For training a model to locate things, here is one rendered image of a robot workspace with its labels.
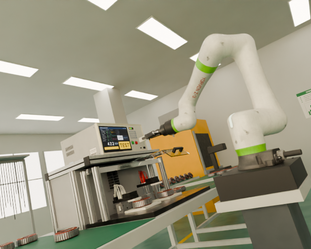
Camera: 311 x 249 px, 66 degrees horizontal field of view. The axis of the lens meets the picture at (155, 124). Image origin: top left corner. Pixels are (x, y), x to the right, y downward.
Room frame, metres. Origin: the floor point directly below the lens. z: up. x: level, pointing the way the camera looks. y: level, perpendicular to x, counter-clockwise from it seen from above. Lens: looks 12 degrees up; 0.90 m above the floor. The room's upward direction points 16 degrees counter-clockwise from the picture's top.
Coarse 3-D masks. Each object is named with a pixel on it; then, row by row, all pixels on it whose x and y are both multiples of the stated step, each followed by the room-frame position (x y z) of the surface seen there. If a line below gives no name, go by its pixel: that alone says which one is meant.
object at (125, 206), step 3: (126, 201) 1.49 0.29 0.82; (117, 204) 1.45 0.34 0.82; (120, 204) 1.43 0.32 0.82; (123, 204) 1.44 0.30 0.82; (126, 204) 1.46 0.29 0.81; (129, 204) 1.48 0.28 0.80; (117, 207) 1.45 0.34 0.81; (123, 207) 1.43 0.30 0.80; (126, 207) 1.45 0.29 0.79; (129, 207) 1.47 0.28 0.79; (117, 210) 1.45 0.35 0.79; (123, 210) 1.43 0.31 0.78; (117, 213) 1.45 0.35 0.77
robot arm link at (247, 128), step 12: (228, 120) 1.05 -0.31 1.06; (240, 120) 1.00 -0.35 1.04; (252, 120) 1.00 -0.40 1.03; (264, 120) 1.02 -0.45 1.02; (240, 132) 1.01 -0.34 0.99; (252, 132) 1.00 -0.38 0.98; (264, 132) 1.05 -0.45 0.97; (240, 144) 1.02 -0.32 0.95; (252, 144) 1.00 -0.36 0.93; (264, 144) 1.02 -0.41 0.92
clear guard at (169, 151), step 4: (156, 152) 1.52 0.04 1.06; (160, 152) 1.57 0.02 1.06; (164, 152) 1.48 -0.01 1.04; (168, 152) 1.50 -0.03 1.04; (176, 152) 1.57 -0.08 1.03; (180, 152) 1.60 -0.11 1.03; (184, 152) 1.64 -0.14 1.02; (144, 156) 1.57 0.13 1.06; (148, 156) 1.61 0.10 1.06; (152, 156) 1.69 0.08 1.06; (156, 156) 1.78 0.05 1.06; (172, 156) 1.47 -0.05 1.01; (132, 160) 1.63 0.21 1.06; (136, 160) 1.65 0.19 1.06
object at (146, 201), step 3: (144, 198) 1.42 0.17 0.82; (147, 198) 1.36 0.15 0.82; (150, 198) 1.37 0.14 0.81; (135, 201) 1.36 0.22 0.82; (138, 201) 1.34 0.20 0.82; (141, 201) 1.34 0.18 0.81; (144, 201) 1.34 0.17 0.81; (147, 201) 1.35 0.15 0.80; (150, 201) 1.36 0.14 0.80; (132, 204) 1.37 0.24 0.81; (135, 204) 1.35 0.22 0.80; (138, 204) 1.34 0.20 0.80; (141, 204) 1.34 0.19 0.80; (144, 204) 1.34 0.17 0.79; (147, 204) 1.35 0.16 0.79; (135, 207) 1.36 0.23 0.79
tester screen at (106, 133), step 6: (102, 132) 1.42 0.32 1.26; (108, 132) 1.46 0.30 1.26; (114, 132) 1.50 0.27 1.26; (120, 132) 1.55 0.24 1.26; (126, 132) 1.60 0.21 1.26; (102, 138) 1.41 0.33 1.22; (108, 138) 1.45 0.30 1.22; (114, 138) 1.49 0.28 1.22; (108, 150) 1.43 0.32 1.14; (114, 150) 1.47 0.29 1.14
